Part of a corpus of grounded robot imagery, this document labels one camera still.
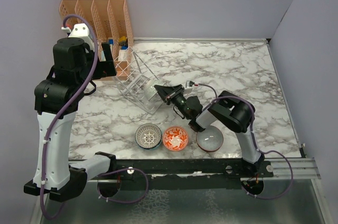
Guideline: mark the white cardboard box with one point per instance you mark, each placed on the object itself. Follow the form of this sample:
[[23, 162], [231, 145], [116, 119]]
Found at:
[[123, 55]]

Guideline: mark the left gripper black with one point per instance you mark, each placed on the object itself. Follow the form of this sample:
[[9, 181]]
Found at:
[[104, 68]]

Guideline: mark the black white radial bowl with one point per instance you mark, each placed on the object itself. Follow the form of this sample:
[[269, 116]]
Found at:
[[148, 136]]

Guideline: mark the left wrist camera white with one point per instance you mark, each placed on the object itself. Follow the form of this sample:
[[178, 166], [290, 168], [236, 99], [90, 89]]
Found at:
[[80, 31]]

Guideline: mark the yellow grey stamp block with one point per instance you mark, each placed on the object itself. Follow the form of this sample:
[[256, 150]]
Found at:
[[123, 41]]

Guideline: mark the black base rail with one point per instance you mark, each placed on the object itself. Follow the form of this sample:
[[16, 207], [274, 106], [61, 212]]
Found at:
[[182, 174]]

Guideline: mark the white wire dish rack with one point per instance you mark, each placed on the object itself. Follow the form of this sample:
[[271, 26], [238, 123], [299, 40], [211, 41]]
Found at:
[[132, 76]]

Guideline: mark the grey dotted red-rim bowl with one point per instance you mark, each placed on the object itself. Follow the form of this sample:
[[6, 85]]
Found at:
[[210, 140]]

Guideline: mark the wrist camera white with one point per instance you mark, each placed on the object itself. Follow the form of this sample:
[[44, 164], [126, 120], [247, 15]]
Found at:
[[190, 85], [80, 31]]

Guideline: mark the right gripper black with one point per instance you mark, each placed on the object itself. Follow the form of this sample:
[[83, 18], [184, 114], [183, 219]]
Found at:
[[166, 93]]

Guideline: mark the peach plastic desk organizer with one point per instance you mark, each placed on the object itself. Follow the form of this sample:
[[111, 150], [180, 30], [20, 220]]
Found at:
[[109, 19]]

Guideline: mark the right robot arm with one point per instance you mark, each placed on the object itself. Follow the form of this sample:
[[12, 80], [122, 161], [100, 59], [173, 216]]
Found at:
[[233, 112]]

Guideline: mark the orange floral bowl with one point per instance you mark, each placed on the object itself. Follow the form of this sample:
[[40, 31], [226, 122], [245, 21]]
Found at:
[[175, 138]]

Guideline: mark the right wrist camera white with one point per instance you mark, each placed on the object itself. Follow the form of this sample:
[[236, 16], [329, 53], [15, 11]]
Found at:
[[190, 85]]

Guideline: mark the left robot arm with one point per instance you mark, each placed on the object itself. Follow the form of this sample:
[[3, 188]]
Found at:
[[56, 102]]

